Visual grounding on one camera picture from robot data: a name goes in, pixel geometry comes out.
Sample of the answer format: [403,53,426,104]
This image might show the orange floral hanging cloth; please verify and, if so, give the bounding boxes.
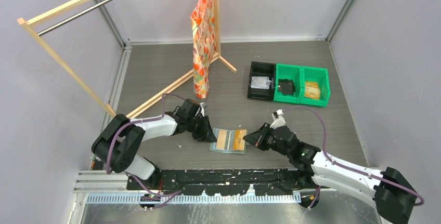
[190,0,216,99]

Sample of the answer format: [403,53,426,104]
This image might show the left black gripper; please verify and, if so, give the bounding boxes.
[187,114,216,143]

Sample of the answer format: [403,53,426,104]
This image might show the white cards in bin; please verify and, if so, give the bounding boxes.
[250,76,272,90]

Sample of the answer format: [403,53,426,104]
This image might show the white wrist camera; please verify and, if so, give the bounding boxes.
[199,102,206,116]
[270,109,286,129]

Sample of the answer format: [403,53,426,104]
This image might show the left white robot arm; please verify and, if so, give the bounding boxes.
[91,99,216,190]

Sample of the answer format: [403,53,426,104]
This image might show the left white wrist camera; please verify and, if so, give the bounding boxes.
[199,102,206,116]

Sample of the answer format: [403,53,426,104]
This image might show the orange credit card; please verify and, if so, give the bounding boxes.
[232,129,247,151]

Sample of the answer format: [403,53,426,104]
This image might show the green bin right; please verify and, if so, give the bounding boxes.
[300,66,331,107]

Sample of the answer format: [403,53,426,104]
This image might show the green bin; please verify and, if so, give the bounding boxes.
[300,66,331,107]
[273,63,304,104]

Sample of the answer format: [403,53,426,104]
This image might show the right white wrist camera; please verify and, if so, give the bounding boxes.
[270,109,286,129]

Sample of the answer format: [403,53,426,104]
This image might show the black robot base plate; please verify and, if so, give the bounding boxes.
[127,168,322,200]

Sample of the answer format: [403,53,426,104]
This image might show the wooden clothes rack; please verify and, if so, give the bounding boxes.
[17,0,238,119]

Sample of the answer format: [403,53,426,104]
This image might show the black storage bin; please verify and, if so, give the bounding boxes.
[247,61,276,101]

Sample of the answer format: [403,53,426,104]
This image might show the black cards in bin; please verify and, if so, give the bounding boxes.
[277,79,296,96]

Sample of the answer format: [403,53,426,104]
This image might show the green bin middle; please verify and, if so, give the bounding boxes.
[273,63,304,104]

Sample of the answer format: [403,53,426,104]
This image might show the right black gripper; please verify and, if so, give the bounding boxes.
[244,123,291,159]

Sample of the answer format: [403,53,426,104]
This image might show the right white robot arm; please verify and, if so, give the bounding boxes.
[244,123,417,223]

